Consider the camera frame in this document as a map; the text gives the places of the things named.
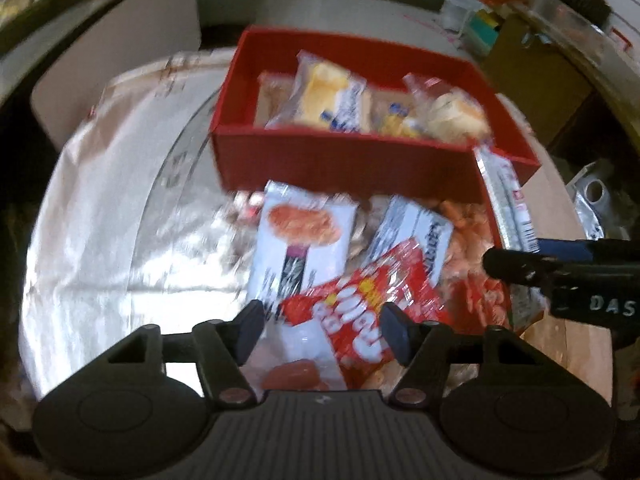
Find green and yellow boxes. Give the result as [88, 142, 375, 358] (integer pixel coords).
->
[465, 10, 502, 57]

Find silver white strip packet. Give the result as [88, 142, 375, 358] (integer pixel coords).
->
[472, 144, 551, 333]

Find stacked white containers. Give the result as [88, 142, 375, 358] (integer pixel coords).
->
[440, 0, 478, 37]

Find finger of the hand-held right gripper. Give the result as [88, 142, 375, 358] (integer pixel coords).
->
[482, 247, 566, 292]
[535, 238, 640, 267]

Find dark green box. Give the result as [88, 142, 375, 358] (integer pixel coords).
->
[0, 0, 108, 53]

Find red snack packet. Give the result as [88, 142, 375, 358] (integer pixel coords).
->
[280, 237, 453, 388]

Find silver foil bag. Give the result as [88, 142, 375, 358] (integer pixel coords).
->
[565, 160, 633, 242]

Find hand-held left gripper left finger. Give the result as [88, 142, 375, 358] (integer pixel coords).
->
[72, 300, 265, 407]

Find pale bread packet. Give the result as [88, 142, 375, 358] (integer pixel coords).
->
[402, 72, 493, 146]

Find white noodle snack packet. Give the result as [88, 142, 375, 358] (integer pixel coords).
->
[247, 180, 358, 321]

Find wooden cabinet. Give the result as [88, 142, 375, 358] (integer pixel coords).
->
[480, 5, 640, 172]

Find silver floral tablecloth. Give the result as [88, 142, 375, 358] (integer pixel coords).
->
[17, 50, 616, 411]

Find yellow cake packet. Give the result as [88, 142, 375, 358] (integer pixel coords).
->
[377, 102, 426, 139]

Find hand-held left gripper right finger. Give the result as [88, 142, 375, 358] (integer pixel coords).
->
[382, 302, 567, 407]

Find waffle snack packet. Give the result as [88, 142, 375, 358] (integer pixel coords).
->
[265, 50, 373, 135]

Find red cardboard box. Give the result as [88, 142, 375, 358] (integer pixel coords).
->
[209, 26, 542, 206]

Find clear plastic sheet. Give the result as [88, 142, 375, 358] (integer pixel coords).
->
[520, 0, 640, 63]

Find clear sausage packet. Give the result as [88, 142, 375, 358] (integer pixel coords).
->
[245, 320, 348, 392]

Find grey counter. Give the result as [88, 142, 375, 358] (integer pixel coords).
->
[0, 0, 201, 137]

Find white packet with black print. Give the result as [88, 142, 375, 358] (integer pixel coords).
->
[362, 195, 455, 286]

